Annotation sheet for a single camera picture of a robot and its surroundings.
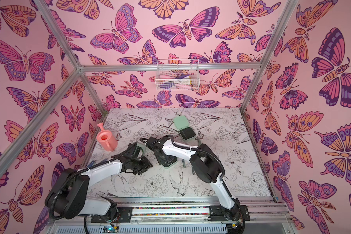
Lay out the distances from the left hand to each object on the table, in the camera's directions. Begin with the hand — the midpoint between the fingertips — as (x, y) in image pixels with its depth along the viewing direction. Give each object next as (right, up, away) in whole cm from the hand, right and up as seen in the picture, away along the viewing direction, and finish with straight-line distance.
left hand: (152, 165), depth 89 cm
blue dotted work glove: (-39, 0, +3) cm, 39 cm away
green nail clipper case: (-4, +12, -13) cm, 18 cm away
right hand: (+8, +4, +3) cm, 9 cm away
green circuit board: (-18, -27, -17) cm, 36 cm away
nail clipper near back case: (+30, +13, +11) cm, 35 cm away
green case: (+22, +20, +17) cm, 34 cm away
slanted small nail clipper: (+19, +1, +3) cm, 20 cm away
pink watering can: (-29, +16, +1) cm, 33 cm away
